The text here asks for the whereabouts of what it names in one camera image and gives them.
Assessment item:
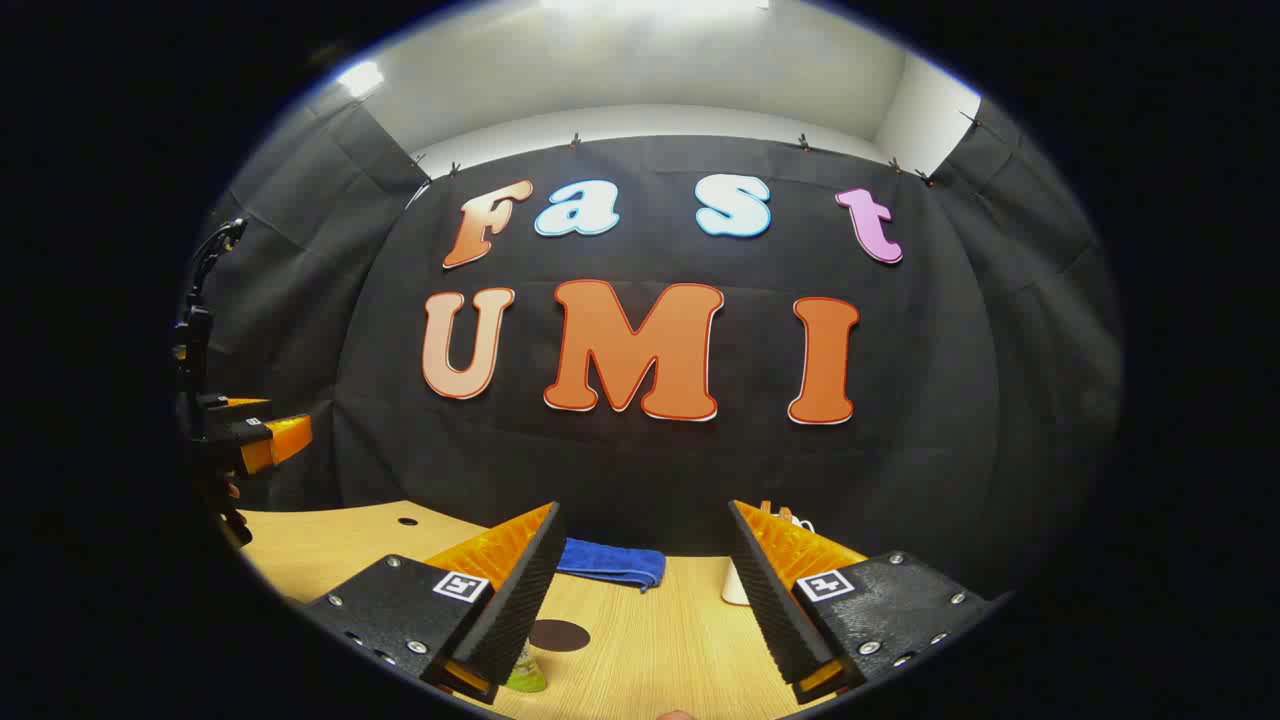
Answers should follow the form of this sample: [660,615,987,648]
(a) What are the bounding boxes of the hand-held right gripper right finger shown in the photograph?
[727,500,1001,706]

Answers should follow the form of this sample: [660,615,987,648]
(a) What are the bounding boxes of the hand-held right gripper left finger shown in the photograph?
[300,500,566,706]

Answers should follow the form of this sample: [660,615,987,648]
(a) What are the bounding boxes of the dark brown round coaster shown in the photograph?
[528,619,592,653]

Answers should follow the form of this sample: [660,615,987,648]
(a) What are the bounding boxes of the clear water bottle white label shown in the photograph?
[503,640,549,694]

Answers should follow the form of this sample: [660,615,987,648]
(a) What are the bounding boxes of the blue towel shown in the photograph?
[557,537,667,593]

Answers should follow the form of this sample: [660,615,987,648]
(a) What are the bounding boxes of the black backdrop cloth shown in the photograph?
[195,95,1126,601]

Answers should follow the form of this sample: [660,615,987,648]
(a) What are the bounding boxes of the white box with wooden handle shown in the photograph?
[721,500,816,607]

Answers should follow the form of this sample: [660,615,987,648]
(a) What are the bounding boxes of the black curved cable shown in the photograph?
[185,218,248,311]

